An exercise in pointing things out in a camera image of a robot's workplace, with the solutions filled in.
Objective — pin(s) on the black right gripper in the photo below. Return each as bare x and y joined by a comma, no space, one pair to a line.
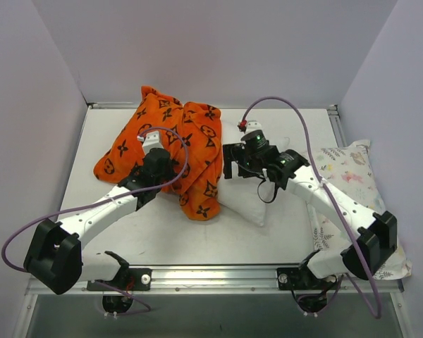
229,160

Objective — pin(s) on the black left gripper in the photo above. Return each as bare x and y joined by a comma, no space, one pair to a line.
160,159

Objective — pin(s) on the orange black-patterned pillowcase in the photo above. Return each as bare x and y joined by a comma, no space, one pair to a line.
191,132

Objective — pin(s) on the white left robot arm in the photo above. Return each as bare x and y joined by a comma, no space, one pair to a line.
55,254

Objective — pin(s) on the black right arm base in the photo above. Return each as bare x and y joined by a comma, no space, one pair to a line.
301,279

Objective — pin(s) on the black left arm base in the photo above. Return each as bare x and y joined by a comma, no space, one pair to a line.
133,279

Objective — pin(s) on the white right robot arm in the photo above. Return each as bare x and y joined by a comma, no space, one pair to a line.
372,237

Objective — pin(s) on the white floral pillow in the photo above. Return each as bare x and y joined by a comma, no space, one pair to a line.
348,169

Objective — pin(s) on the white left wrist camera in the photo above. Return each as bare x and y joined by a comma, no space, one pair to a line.
150,140

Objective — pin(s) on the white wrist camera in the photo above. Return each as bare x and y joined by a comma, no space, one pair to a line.
150,140
247,126

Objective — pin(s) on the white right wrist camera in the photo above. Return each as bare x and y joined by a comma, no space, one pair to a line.
247,126

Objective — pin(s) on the aluminium back rail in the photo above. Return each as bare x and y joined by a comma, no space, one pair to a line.
264,104

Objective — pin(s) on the aluminium rail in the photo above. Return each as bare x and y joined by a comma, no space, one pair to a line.
264,104
206,279

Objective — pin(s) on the aluminium front rail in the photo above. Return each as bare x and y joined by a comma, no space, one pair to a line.
206,279

